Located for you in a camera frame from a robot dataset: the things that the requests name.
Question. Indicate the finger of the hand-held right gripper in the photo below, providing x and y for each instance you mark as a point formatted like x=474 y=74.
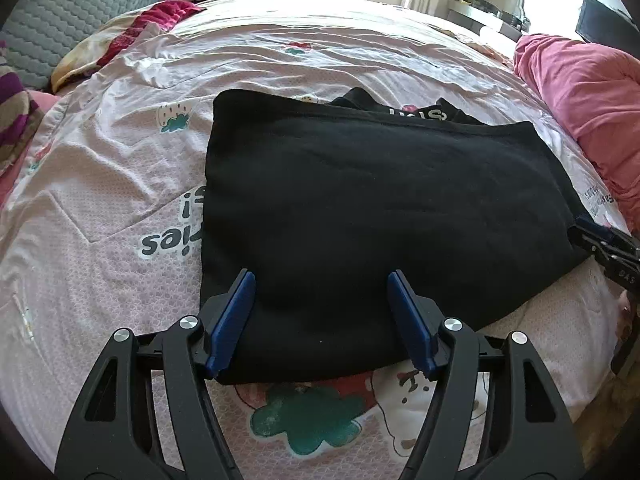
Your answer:
x=595 y=237

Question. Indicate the black sweater with orange cuffs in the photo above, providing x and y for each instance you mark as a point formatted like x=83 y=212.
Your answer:
x=375 y=220

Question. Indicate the pink blanket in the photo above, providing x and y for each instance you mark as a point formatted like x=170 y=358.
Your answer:
x=585 y=100

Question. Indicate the black monitor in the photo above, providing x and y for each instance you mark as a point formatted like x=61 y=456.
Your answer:
x=607 y=22

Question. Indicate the white shelf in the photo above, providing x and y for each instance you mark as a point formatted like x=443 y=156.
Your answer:
x=487 y=17

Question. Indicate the pink printed bedsheet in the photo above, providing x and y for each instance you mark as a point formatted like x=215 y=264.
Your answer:
x=125 y=185

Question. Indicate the red cloth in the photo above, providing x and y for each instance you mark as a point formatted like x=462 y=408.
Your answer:
x=165 y=15

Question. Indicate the cream floral cloth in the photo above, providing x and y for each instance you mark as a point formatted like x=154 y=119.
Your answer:
x=85 y=57

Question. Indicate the pink pillow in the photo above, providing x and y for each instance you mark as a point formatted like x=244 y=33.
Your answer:
x=25 y=140

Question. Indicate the grey quilted pillow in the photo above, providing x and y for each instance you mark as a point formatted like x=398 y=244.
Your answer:
x=60 y=10

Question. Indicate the purple striped pillow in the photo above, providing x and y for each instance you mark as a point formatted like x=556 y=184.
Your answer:
x=15 y=100

